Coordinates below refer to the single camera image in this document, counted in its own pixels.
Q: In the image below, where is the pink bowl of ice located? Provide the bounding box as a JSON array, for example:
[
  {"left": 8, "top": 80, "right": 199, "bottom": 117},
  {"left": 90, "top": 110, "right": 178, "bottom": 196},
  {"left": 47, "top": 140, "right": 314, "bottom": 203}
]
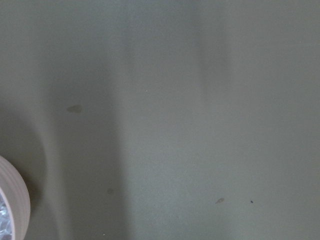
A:
[{"left": 0, "top": 157, "right": 31, "bottom": 240}]

